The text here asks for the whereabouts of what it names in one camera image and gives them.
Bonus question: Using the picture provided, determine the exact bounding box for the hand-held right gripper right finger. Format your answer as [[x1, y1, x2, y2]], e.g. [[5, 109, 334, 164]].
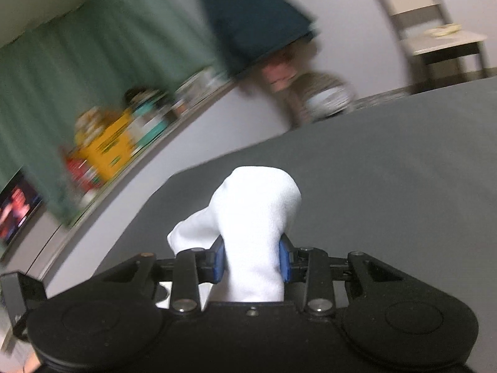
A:
[[279, 234, 404, 315]]

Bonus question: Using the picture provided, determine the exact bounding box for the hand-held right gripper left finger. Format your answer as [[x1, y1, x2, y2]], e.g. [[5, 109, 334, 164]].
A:
[[105, 235, 226, 313]]

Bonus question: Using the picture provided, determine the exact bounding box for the white long-sleeve shirt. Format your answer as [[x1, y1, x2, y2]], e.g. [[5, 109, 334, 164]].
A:
[[155, 166, 303, 311]]

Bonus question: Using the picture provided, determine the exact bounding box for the grey drawer box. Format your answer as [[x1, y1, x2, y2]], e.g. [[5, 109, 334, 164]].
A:
[[0, 202, 65, 276]]

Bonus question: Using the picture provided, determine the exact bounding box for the tablet with lit screen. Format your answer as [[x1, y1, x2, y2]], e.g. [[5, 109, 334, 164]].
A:
[[0, 169, 43, 247]]

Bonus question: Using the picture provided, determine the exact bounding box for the window ledge shelf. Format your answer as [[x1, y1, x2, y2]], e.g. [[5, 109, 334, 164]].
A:
[[66, 74, 234, 230]]

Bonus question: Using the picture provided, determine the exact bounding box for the red snack bag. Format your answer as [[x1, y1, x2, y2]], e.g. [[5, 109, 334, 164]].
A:
[[62, 155, 103, 193]]

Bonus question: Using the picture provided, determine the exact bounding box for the white and teal box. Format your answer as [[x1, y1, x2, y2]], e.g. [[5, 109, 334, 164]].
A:
[[132, 105, 167, 144]]

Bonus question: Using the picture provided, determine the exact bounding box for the yellow cardboard box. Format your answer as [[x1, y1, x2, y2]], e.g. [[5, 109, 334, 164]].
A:
[[75, 109, 136, 181]]

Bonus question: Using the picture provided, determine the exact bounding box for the blue and white pack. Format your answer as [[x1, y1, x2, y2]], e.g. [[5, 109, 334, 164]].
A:
[[305, 87, 352, 117]]

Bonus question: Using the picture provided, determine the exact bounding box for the clear plastic container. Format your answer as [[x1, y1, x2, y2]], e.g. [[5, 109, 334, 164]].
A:
[[175, 68, 226, 105]]

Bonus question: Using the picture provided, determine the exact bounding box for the round woven stool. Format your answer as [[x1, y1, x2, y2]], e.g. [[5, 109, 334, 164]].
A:
[[289, 72, 356, 127]]

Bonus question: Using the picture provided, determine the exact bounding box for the plush monkey toy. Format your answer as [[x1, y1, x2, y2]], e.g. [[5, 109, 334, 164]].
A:
[[74, 107, 113, 133]]

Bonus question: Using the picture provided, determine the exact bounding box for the pink hanging cloth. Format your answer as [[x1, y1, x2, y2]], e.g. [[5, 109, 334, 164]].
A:
[[260, 52, 299, 94]]

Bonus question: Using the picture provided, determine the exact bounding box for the dark teal jacket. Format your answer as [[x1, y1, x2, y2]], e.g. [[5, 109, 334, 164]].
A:
[[196, 0, 317, 80]]

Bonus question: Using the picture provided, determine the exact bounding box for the yellow cloth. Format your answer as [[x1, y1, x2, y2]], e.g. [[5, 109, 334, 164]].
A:
[[425, 23, 463, 37]]

